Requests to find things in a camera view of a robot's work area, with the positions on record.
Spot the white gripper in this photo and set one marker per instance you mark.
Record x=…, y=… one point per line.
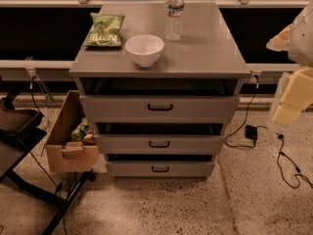
x=302, y=41

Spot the grey drawer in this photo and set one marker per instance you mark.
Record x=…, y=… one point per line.
x=160, y=169
x=159, y=144
x=159, y=109

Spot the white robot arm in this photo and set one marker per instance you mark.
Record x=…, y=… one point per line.
x=297, y=40

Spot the grey drawer cabinet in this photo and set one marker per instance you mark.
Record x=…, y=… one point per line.
x=204, y=62

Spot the grey bottom drawer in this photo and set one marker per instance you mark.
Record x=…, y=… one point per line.
x=160, y=169

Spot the grey top drawer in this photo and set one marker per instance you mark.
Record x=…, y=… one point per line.
x=159, y=109

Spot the black power adapter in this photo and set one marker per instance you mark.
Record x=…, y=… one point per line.
x=251, y=132

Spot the white ceramic bowl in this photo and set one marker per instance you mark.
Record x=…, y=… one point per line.
x=144, y=50

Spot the clear plastic water bottle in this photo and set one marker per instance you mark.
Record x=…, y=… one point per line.
x=174, y=10

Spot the green chip bag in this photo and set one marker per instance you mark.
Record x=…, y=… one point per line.
x=105, y=31

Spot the green snack bag in box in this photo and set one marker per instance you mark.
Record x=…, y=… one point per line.
x=81, y=131

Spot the cardboard box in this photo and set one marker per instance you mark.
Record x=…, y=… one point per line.
x=63, y=154

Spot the metal railing frame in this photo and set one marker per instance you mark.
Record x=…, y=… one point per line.
x=45, y=36

